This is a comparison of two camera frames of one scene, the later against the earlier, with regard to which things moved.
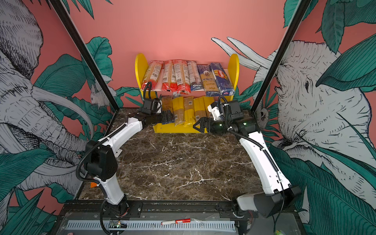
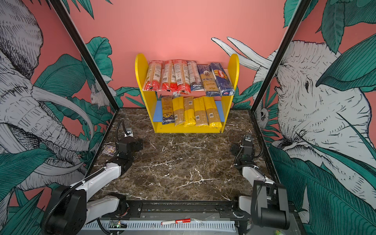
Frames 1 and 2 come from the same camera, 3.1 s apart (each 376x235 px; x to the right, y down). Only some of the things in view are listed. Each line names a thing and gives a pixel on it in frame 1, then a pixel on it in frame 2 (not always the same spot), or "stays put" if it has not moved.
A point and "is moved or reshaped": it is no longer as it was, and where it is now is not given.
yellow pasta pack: [189, 119] stays put
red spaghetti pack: [167, 84] stays put
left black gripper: [162, 119] -> [138, 145]
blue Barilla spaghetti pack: [224, 83] stays put
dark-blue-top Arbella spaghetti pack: [210, 83] stays put
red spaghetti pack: [182, 76] stays put
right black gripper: [205, 122] -> [238, 146]
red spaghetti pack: [152, 74] is moved or reshaped
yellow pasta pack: [199, 108] stays put
